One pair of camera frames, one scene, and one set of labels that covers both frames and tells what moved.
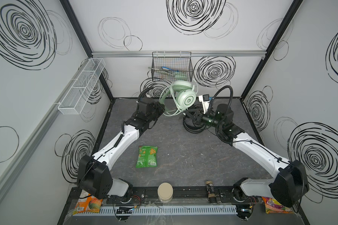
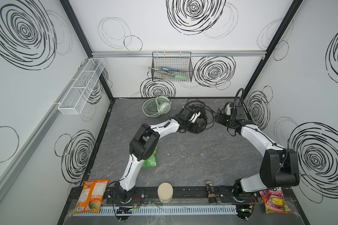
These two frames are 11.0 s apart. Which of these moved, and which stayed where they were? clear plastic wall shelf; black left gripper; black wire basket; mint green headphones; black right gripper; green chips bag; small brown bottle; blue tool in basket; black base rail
Moved: mint green headphones; black right gripper; black left gripper
Stayed: green chips bag; clear plastic wall shelf; blue tool in basket; black wire basket; small brown bottle; black base rail
